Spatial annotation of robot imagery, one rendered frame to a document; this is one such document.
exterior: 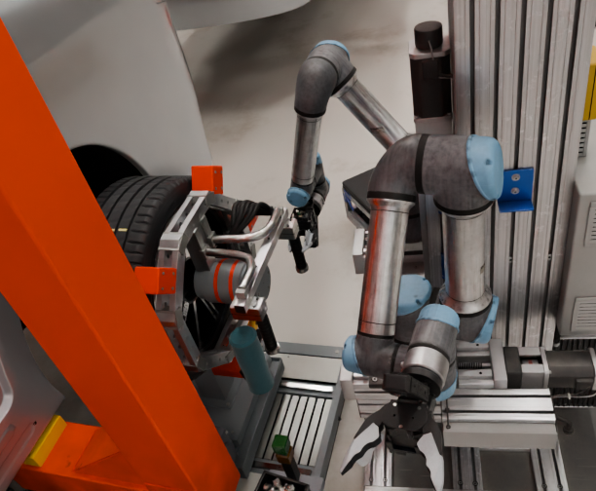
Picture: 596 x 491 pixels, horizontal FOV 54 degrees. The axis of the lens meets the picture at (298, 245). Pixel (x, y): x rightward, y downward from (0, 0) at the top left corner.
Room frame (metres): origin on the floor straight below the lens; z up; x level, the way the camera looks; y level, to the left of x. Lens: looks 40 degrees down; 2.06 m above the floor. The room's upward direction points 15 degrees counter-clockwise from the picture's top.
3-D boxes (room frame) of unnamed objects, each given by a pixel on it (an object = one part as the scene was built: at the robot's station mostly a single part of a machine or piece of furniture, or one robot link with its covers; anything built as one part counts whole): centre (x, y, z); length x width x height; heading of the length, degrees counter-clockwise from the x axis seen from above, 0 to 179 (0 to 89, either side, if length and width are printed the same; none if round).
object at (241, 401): (1.47, 0.44, 0.32); 0.40 x 0.30 x 0.28; 155
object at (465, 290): (0.89, -0.34, 1.19); 0.15 x 0.12 x 0.55; 58
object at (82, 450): (1.02, 0.74, 0.69); 0.52 x 0.17 x 0.35; 65
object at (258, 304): (1.16, 0.18, 0.93); 0.09 x 0.05 x 0.05; 65
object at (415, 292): (0.96, -0.23, 0.98); 0.13 x 0.12 x 0.14; 58
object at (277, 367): (1.45, 0.45, 0.13); 0.50 x 0.36 x 0.10; 155
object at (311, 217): (1.58, -0.05, 0.86); 0.12 x 0.08 x 0.09; 155
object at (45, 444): (1.09, 0.89, 0.70); 0.14 x 0.14 x 0.05; 65
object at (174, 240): (1.40, 0.29, 0.85); 0.54 x 0.07 x 0.54; 155
